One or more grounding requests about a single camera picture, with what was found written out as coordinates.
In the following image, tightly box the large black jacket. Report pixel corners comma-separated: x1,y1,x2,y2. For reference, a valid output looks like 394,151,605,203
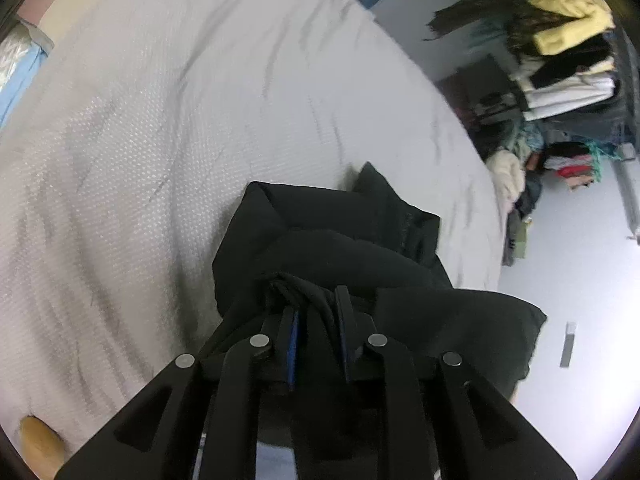
199,160,549,480

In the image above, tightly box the pile of clothes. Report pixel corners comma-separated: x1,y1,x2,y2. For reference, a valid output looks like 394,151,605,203
484,119,544,266

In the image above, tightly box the yellow cloth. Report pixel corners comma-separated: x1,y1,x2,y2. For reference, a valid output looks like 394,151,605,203
20,416,66,480

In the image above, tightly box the green box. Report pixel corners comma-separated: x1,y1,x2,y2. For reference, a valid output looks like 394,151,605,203
513,219,529,259

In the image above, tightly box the light grey bed cover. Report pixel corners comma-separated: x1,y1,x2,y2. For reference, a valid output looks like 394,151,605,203
1,0,503,479

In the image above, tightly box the teal hanger with small garments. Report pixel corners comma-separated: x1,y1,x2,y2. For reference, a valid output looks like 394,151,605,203
537,140,622,190

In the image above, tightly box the white air conditioner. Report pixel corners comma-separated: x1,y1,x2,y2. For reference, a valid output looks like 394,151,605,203
612,143,639,243

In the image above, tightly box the black storage rack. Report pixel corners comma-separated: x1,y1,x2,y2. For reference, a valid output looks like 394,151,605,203
436,55,523,160

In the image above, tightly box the white hanging sweater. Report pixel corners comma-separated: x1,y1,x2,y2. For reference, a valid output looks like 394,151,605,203
510,56,616,122

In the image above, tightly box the light blue sheet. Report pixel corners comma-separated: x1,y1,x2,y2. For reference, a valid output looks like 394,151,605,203
0,42,48,126

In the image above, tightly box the black hanging jacket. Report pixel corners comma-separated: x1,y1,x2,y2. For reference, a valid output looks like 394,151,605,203
529,35,611,89

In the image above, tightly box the brown patterned hanging scarf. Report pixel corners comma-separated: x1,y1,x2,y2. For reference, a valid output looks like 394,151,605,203
424,0,528,41

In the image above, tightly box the yellow hanging hoodie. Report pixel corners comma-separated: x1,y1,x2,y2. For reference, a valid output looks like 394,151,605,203
528,0,615,56

